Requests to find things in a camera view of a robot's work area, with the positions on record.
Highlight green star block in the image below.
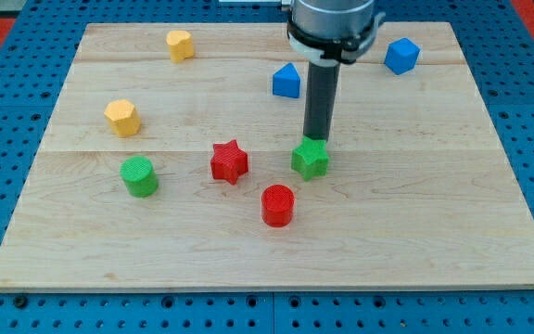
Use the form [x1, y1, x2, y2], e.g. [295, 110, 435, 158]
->
[291, 136, 329, 181]

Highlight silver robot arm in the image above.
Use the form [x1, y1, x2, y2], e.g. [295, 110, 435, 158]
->
[286, 0, 386, 67]

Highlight red star block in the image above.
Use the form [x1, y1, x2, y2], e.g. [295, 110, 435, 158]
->
[210, 139, 248, 185]

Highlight red cylinder block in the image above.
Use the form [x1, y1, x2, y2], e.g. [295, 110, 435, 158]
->
[261, 184, 295, 227]

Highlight blue triangle block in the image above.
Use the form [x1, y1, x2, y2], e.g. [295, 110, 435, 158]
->
[272, 63, 300, 98]

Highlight light wooden board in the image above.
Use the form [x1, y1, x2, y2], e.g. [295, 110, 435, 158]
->
[0, 22, 534, 293]

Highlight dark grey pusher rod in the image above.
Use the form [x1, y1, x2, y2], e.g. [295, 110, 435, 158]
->
[303, 63, 340, 141]

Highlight green cylinder block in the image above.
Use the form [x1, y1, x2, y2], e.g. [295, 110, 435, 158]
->
[120, 156, 159, 198]

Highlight yellow heart block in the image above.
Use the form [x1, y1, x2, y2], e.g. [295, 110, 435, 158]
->
[166, 30, 195, 63]

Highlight yellow hexagon block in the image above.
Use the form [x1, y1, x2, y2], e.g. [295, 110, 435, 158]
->
[104, 99, 141, 137]

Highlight blue cube block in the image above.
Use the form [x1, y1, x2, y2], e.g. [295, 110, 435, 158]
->
[384, 37, 420, 75]

